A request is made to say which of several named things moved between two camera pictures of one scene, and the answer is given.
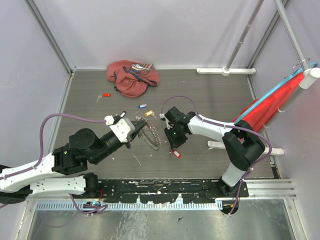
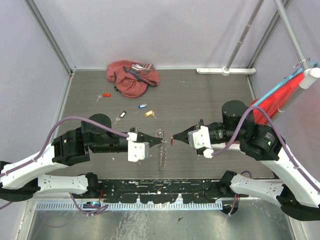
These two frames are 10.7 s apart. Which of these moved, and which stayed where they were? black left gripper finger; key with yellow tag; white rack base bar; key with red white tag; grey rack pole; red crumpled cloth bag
Moved: black left gripper finger; key with red white tag
Stayed: grey rack pole; key with yellow tag; white rack base bar; red crumpled cloth bag
